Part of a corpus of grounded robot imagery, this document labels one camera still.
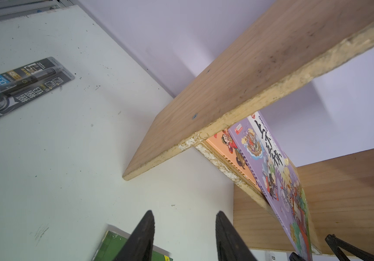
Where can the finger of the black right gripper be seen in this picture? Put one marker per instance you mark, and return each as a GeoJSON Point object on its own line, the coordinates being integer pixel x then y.
{"type": "Point", "coordinates": [295, 257]}
{"type": "Point", "coordinates": [336, 245]}

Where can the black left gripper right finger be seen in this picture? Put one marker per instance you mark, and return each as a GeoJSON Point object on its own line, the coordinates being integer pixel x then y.
{"type": "Point", "coordinates": [230, 246]}

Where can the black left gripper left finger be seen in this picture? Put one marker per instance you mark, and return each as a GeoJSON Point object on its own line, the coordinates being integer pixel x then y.
{"type": "Point", "coordinates": [139, 246]}

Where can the purple cartoon comic book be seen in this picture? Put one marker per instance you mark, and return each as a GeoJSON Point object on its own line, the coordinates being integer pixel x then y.
{"type": "Point", "coordinates": [276, 178]}

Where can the orange Chinese comic book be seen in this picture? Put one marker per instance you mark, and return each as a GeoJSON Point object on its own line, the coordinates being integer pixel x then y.
{"type": "Point", "coordinates": [223, 143]}

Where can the green wimpy kid book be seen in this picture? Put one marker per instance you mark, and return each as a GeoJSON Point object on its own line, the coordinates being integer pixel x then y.
{"type": "Point", "coordinates": [114, 240]}

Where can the wooden two-tier bookshelf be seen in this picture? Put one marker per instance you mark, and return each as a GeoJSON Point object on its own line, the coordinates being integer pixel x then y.
{"type": "Point", "coordinates": [289, 45]}

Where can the grey metal ruler strip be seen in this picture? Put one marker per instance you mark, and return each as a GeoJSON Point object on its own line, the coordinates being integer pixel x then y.
{"type": "Point", "coordinates": [22, 85]}

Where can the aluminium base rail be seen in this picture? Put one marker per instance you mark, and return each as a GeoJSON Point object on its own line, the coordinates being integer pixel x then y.
{"type": "Point", "coordinates": [16, 8]}

